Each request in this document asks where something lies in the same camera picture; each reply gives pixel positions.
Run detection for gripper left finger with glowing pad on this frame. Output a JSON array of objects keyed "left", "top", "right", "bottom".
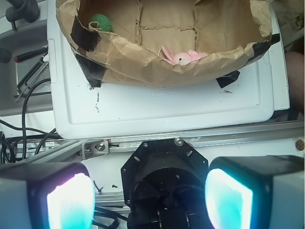
[{"left": 0, "top": 162, "right": 95, "bottom": 229}]

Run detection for black cable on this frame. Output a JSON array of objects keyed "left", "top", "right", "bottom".
[{"left": 0, "top": 78, "right": 63, "bottom": 163}]

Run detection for metal hex keys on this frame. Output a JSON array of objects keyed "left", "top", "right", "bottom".
[{"left": 14, "top": 54, "right": 49, "bottom": 103}]

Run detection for red handled screwdriver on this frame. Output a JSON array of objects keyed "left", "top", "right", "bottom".
[{"left": 14, "top": 48, "right": 48, "bottom": 62}]

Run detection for grey tool tray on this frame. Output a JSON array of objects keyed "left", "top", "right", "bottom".
[{"left": 0, "top": 20, "right": 50, "bottom": 117}]

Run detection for brown paper bag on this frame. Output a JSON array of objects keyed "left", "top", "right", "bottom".
[{"left": 56, "top": 0, "right": 280, "bottom": 87}]

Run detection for pink plush bunny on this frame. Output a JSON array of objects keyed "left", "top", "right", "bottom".
[{"left": 161, "top": 45, "right": 208, "bottom": 66}]

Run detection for black tape strip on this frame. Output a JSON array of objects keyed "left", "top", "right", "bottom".
[{"left": 70, "top": 16, "right": 101, "bottom": 52}]

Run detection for aluminium extrusion rail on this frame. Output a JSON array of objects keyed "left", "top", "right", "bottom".
[{"left": 4, "top": 120, "right": 305, "bottom": 163}]

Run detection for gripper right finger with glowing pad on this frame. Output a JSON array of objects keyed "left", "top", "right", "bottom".
[{"left": 205, "top": 155, "right": 305, "bottom": 229}]

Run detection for black octagonal mount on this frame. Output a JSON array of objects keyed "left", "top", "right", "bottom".
[{"left": 121, "top": 138, "right": 212, "bottom": 229}]

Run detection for grey clamp handle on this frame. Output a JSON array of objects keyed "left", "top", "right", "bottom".
[{"left": 5, "top": 0, "right": 40, "bottom": 31}]

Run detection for white plastic bin lid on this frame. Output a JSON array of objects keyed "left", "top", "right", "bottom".
[{"left": 47, "top": 0, "right": 290, "bottom": 139}]

